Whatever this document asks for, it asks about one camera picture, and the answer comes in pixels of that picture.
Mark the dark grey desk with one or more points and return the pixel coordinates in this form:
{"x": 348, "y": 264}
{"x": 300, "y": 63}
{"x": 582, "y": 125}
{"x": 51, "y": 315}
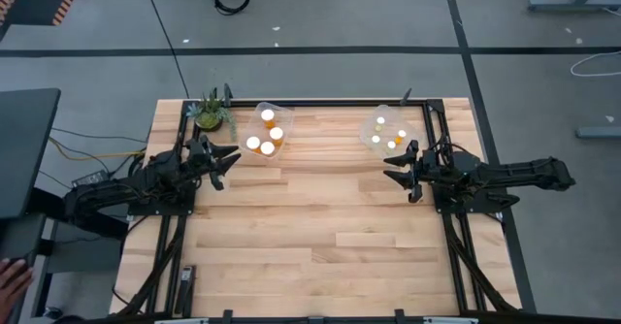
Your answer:
{"x": 29, "y": 154}

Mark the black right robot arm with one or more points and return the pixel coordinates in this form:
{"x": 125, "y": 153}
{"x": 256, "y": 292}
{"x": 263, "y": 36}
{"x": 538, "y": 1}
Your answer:
{"x": 524, "y": 173}

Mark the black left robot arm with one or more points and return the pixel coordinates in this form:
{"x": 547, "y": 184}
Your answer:
{"x": 121, "y": 190}

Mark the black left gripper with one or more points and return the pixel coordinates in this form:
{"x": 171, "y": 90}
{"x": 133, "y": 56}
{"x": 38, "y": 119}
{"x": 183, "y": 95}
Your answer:
{"x": 201, "y": 156}

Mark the orange pill bottle white cap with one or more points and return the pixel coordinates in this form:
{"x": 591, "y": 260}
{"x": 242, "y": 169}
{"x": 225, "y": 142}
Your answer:
{"x": 276, "y": 133}
{"x": 267, "y": 148}
{"x": 252, "y": 142}
{"x": 267, "y": 115}

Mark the person's hand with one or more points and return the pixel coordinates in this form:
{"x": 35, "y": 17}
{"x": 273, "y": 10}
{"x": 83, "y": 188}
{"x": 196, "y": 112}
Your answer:
{"x": 14, "y": 285}

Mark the small orange pill bottle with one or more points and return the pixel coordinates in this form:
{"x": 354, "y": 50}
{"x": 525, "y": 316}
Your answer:
{"x": 402, "y": 133}

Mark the clear plastic bin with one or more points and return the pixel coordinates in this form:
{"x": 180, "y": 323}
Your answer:
{"x": 286, "y": 120}
{"x": 366, "y": 125}

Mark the black bar device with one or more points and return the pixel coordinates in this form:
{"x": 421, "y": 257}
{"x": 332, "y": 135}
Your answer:
{"x": 186, "y": 290}

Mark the green succulent in black pot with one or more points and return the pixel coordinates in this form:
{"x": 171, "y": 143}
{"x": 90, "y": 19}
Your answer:
{"x": 208, "y": 119}

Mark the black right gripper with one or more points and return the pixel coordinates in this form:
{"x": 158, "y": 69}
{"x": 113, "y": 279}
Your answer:
{"x": 426, "y": 169}

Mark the black power brick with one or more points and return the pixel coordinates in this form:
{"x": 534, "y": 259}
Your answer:
{"x": 89, "y": 178}

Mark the black aluminium rig frame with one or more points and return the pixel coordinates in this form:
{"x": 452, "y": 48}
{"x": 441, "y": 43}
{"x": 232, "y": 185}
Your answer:
{"x": 315, "y": 103}

